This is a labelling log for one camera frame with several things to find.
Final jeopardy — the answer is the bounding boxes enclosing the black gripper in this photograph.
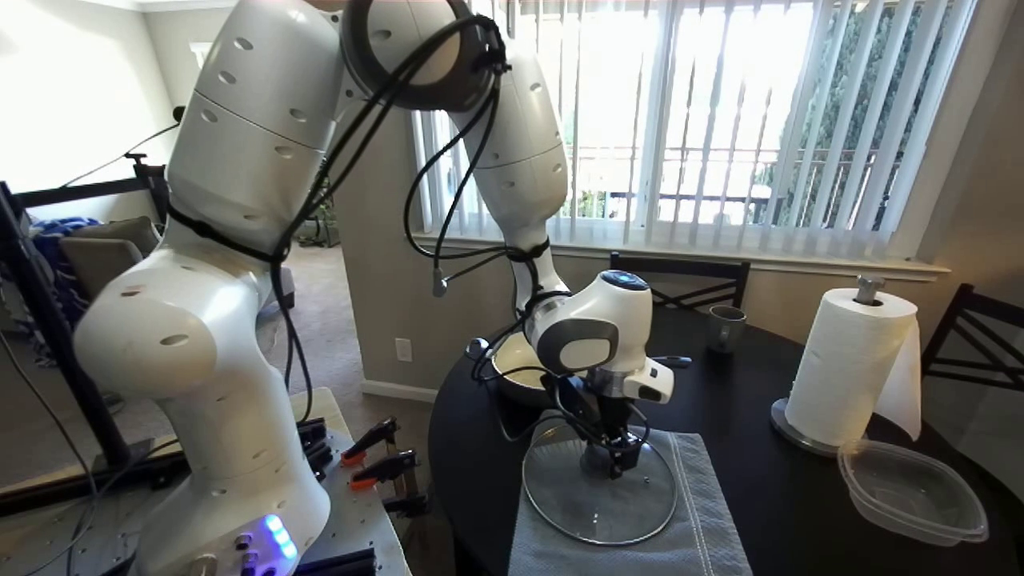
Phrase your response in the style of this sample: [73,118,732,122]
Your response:
[550,376,643,476]

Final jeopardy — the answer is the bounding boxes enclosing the glass pot lid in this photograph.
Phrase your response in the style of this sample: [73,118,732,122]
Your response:
[520,419,678,548]

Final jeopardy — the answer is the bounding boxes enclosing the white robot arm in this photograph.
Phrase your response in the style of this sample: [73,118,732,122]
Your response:
[73,0,674,576]

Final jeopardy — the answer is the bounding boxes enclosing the grey folded towel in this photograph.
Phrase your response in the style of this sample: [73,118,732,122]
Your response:
[507,427,752,576]

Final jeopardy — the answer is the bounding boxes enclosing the dark grey mug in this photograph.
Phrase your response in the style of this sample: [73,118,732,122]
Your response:
[708,306,744,356]

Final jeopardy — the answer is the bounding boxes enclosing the black chair by window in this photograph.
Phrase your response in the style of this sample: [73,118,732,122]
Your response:
[611,253,749,310]

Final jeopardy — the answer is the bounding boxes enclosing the black orange clamp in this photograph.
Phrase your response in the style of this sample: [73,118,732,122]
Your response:
[347,446,416,489]
[342,416,396,468]

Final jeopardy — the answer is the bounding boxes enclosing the white paper towel roll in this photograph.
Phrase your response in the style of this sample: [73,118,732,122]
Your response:
[770,276,922,457]

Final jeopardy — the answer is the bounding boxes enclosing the clear plastic container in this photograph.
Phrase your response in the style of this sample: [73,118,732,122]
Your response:
[839,441,989,548]

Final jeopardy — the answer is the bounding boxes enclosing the white vertical window blinds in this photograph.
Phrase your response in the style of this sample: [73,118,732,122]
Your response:
[406,0,982,261]

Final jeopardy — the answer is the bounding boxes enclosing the black chair at right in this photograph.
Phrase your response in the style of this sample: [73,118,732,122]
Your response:
[922,283,1024,390]

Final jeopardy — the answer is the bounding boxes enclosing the grey pot with handle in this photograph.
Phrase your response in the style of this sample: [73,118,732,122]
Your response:
[465,328,694,413]

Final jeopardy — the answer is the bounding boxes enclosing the white wall outlet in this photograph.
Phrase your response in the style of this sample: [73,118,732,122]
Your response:
[392,334,413,360]

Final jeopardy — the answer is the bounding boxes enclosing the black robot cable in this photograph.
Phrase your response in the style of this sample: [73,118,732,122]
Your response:
[267,11,555,427]

